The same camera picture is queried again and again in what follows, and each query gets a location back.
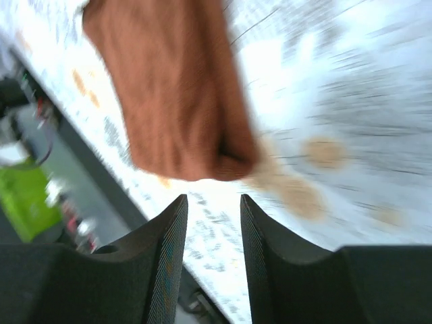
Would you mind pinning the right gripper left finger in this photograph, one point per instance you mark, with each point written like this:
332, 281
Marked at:
135, 279

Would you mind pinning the brown towel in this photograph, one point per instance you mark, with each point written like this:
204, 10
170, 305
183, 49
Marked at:
176, 80

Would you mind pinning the floral patterned table mat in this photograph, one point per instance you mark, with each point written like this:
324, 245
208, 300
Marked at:
340, 93

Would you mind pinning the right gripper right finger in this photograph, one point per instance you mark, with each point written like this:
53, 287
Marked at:
291, 280

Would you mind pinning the green object in background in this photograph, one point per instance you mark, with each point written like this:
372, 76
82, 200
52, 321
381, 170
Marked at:
23, 200

